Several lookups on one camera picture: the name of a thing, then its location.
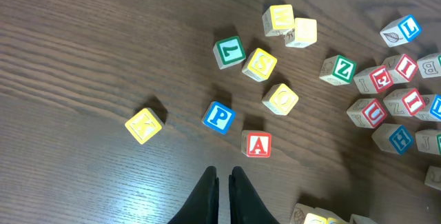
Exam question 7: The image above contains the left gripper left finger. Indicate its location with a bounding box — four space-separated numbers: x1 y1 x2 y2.
168 166 219 224

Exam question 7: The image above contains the green block N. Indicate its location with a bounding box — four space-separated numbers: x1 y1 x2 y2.
416 130 440 155

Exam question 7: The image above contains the red block D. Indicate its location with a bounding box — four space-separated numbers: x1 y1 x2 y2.
383 88 426 116

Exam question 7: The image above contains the green block R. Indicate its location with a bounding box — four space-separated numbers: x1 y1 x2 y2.
349 214 377 224

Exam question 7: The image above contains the yellow block lower left cluster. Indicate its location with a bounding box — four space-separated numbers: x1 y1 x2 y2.
262 83 299 116

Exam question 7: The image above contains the green block 4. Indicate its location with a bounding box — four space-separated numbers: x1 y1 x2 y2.
417 53 441 79

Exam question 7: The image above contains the green block Z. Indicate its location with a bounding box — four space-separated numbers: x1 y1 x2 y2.
319 55 357 86

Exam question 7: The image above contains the yellow block C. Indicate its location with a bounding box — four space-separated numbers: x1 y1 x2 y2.
289 203 327 224

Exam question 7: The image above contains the blue block 2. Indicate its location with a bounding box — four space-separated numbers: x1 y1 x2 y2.
424 165 441 190

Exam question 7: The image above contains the blue block P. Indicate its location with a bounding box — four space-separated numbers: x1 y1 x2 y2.
202 101 236 134

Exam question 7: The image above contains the yellow block S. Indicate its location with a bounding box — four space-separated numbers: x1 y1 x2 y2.
285 18 317 48

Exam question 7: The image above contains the blue block top L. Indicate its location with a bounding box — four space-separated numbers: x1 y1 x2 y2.
380 14 422 48

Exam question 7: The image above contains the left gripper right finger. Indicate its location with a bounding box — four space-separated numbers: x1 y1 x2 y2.
229 166 279 224

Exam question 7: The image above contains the red block E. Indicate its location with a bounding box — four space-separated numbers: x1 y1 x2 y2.
353 65 393 94

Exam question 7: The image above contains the blue block D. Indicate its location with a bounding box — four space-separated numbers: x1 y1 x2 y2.
415 94 440 122

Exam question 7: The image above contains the blue block E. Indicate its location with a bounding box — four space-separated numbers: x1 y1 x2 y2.
371 123 414 154

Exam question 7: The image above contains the red block A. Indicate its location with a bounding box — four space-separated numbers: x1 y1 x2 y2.
241 130 272 158

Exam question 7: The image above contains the yellow block beside green L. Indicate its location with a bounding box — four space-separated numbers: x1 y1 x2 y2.
242 48 278 82

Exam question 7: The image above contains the red block I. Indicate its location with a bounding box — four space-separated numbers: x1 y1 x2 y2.
382 54 418 84

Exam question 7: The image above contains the red block U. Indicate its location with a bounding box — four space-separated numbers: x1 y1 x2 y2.
347 99 387 129

